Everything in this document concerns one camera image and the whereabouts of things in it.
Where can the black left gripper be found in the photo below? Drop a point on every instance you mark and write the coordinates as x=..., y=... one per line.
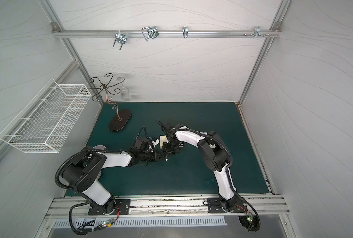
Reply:
x=151, y=155

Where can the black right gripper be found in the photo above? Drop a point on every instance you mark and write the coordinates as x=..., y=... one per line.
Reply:
x=169, y=146

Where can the small cream box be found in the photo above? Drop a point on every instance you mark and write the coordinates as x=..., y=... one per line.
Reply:
x=163, y=139

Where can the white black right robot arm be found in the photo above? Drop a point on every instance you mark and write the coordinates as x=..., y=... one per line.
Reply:
x=218, y=159

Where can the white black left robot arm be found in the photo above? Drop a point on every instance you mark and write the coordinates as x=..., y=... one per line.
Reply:
x=81, y=172

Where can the black metal jewelry stand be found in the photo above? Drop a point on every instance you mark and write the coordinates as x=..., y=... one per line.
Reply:
x=122, y=116

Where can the green table mat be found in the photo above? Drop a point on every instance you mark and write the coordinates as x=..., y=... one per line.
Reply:
x=185, y=172

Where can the purple plate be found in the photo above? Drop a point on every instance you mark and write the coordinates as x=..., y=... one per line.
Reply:
x=100, y=147

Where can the clear glass cup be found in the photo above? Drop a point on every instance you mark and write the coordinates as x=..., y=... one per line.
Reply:
x=125, y=92

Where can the metal clamp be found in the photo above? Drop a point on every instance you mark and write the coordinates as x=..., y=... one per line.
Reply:
x=185, y=32
x=258, y=34
x=150, y=32
x=120, y=39

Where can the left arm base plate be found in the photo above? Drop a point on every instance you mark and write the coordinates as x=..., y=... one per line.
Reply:
x=121, y=206

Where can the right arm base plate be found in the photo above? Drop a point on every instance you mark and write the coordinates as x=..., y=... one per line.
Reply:
x=218, y=205

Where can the white wire basket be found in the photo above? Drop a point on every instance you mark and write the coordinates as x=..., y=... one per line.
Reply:
x=44, y=124

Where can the white vented cable duct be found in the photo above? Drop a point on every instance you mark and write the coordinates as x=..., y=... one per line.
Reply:
x=134, y=222

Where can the aluminium front rail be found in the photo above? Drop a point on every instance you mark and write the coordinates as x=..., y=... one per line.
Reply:
x=174, y=205

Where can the aluminium crossbar rail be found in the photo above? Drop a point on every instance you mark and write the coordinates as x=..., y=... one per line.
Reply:
x=163, y=34

